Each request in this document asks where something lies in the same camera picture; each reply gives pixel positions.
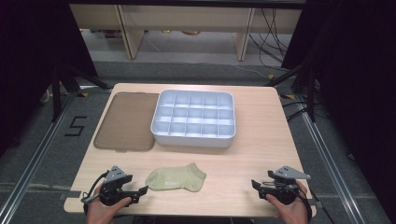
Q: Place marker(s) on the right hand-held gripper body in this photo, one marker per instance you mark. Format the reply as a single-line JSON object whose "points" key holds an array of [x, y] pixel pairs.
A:
{"points": [[285, 186]]}

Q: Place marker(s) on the white divided storage box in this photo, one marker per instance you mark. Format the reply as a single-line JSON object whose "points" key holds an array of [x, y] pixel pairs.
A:
{"points": [[193, 118]]}

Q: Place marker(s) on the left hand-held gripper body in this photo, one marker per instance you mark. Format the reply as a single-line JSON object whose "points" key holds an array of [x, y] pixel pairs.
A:
{"points": [[112, 186]]}

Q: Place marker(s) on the aluminium floor rail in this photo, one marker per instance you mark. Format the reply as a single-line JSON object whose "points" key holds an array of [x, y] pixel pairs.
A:
{"points": [[37, 155], [330, 161]]}

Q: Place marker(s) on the olive green ankle sock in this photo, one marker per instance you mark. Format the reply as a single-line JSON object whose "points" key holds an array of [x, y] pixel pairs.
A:
{"points": [[174, 180]]}

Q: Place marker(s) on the light wooden cabinet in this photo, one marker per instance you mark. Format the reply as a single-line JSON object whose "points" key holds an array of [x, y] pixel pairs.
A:
{"points": [[186, 18]]}

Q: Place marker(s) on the person's right hand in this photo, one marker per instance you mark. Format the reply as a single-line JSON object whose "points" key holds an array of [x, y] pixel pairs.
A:
{"points": [[291, 211]]}

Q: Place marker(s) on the black metal stand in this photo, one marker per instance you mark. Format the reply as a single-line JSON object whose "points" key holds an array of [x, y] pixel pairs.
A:
{"points": [[311, 93], [56, 93]]}

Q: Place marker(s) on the person's left hand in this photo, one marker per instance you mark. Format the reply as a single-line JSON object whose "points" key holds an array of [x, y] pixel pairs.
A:
{"points": [[102, 211]]}

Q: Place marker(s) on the translucent brown plastic lid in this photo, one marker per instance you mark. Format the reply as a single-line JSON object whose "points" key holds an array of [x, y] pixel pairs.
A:
{"points": [[126, 121]]}

